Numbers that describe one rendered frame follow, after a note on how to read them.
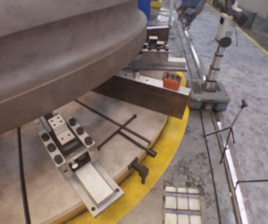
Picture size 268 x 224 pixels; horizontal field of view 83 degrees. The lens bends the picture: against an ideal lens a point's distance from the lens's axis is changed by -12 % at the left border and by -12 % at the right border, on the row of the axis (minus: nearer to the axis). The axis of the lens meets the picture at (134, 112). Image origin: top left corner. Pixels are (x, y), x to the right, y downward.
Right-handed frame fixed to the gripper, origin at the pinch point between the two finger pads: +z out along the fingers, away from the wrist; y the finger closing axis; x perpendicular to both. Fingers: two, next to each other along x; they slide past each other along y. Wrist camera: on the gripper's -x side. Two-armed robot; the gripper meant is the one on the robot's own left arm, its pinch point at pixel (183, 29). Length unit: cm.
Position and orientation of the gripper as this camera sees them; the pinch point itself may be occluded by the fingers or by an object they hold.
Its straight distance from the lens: 215.0
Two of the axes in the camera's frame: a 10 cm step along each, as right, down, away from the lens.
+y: -0.9, 6.8, -7.2
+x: 8.6, 4.1, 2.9
